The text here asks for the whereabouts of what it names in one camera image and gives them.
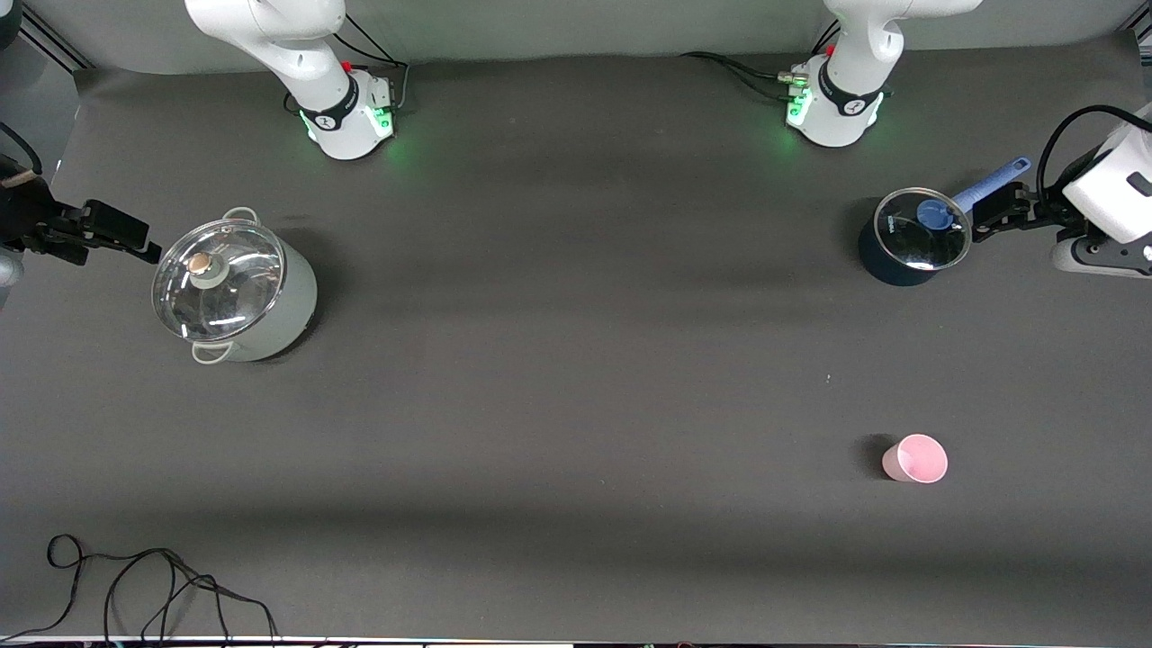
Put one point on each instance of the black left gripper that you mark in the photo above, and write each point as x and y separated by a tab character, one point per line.
1048	210

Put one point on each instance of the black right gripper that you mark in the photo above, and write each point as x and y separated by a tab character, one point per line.
25	219

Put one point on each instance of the pink plastic cup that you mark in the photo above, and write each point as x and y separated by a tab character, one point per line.
916	461

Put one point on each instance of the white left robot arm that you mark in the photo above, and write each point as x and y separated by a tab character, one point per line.
846	108

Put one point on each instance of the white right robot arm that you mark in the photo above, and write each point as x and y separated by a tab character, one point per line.
297	54

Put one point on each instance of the glass lid with blue knob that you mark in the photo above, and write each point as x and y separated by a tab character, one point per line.
918	236

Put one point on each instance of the glass stockpot lid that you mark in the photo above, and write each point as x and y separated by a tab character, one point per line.
220	283

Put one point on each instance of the dark blue saucepan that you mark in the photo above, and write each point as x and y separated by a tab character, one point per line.
886	270

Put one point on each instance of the pale green stockpot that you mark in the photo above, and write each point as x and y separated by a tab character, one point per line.
292	306

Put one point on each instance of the dark grey table mat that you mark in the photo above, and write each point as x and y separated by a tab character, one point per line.
576	405

